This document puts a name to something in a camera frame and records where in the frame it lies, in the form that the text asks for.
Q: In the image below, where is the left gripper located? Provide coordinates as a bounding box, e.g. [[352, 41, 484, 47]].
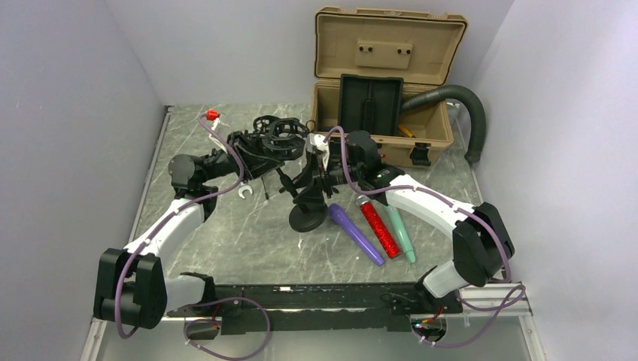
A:
[[201, 131, 285, 184]]

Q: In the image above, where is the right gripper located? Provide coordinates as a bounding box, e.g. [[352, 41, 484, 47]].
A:
[[292, 153, 363, 206]]

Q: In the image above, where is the black shock mount tripod stand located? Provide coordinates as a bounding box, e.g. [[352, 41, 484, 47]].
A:
[[253, 115, 284, 201]]

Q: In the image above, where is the black round base stand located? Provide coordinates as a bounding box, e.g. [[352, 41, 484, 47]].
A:
[[266, 117, 330, 234]]

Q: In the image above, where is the purple microphone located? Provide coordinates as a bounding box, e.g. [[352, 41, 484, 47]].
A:
[[328, 204, 384, 266]]

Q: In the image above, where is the red glitter microphone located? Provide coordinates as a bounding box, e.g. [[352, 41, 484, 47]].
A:
[[356, 196, 402, 259]]

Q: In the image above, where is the teal microphone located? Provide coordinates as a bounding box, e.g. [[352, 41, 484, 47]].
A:
[[385, 205, 416, 264]]

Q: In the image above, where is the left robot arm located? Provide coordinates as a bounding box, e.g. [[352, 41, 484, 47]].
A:
[[93, 129, 308, 329]]

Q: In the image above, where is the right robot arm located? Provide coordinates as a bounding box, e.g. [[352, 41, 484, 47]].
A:
[[293, 126, 515, 312]]

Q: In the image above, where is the silver wrench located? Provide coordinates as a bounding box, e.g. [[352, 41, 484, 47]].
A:
[[238, 182, 254, 199]]

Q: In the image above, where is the black tray insert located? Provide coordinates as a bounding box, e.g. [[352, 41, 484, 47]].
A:
[[338, 74, 403, 136]]

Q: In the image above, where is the yellow tool in case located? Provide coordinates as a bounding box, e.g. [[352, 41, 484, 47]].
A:
[[397, 125, 415, 138]]

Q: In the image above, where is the tan plastic case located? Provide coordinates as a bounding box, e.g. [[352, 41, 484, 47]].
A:
[[310, 6, 468, 168]]

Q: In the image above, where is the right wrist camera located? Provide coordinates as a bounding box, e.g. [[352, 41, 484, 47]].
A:
[[305, 133, 330, 160]]

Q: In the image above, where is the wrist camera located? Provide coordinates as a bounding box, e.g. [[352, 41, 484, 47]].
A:
[[305, 133, 330, 160], [205, 108, 228, 153]]

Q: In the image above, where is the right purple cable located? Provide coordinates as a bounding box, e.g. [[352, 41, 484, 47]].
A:
[[323, 126, 527, 350]]

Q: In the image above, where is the purple cable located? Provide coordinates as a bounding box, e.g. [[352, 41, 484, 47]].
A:
[[323, 126, 527, 350], [113, 113, 272, 361]]

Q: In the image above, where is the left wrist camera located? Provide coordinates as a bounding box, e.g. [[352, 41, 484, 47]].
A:
[[205, 108, 228, 153]]

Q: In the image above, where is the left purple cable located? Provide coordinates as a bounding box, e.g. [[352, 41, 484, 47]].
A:
[[113, 113, 272, 361]]

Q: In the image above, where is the black corrugated hose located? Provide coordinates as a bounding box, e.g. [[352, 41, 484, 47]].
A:
[[400, 84, 488, 166]]

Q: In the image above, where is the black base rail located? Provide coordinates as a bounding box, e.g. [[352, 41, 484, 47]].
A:
[[168, 282, 463, 335]]

